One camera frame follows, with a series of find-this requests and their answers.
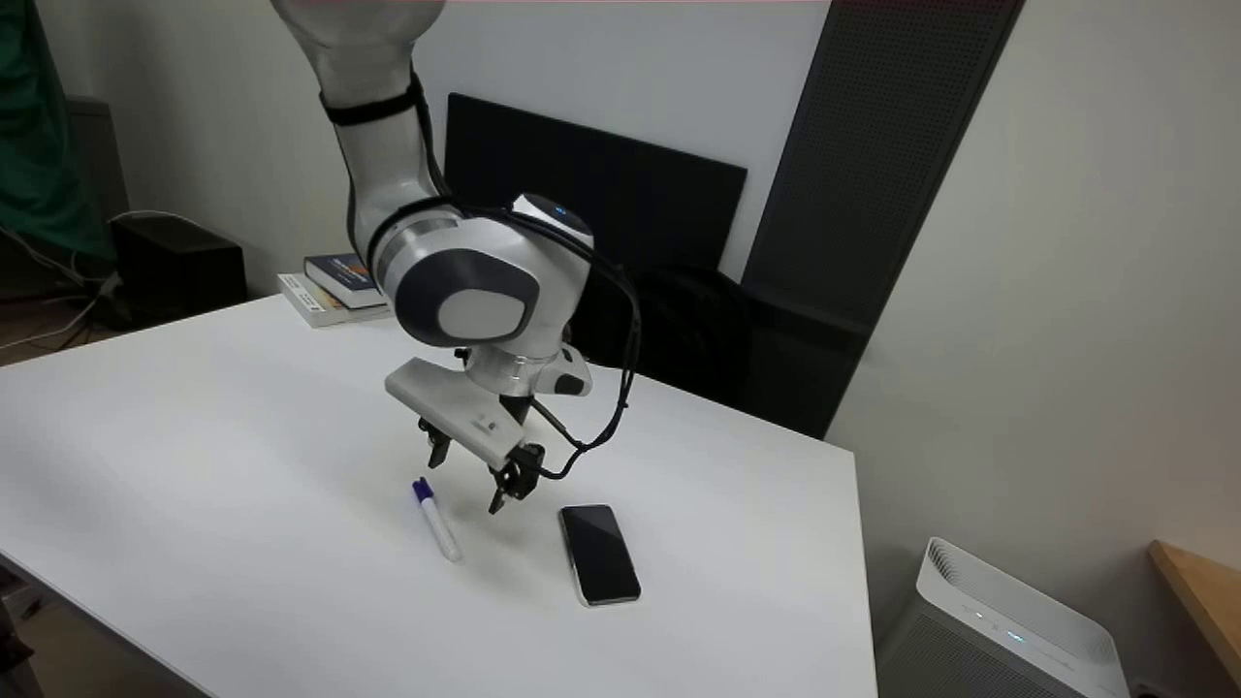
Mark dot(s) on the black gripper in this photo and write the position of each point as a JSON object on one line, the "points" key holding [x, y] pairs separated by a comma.
{"points": [[518, 381]]}

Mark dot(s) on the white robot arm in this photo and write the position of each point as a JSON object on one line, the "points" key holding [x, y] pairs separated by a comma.
{"points": [[492, 289]]}

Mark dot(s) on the black smartphone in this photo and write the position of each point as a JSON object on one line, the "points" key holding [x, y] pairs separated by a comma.
{"points": [[597, 551]]}

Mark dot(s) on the dark blue book with flame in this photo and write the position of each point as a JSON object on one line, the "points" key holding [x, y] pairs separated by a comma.
{"points": [[342, 279]]}

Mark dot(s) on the white book under blue book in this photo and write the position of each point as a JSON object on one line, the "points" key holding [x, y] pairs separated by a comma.
{"points": [[319, 307]]}

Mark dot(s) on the black monitor screen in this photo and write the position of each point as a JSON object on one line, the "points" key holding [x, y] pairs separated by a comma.
{"points": [[649, 207]]}

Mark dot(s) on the black box on floor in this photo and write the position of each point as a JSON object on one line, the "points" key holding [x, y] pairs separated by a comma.
{"points": [[172, 269]]}

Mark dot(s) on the green cloth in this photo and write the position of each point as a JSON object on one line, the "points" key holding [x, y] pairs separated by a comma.
{"points": [[39, 182]]}

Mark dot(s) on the white air purifier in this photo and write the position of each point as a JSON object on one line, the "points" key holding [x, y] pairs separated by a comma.
{"points": [[972, 631]]}

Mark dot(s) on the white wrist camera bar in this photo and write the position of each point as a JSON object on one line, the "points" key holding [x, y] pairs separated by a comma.
{"points": [[459, 409]]}

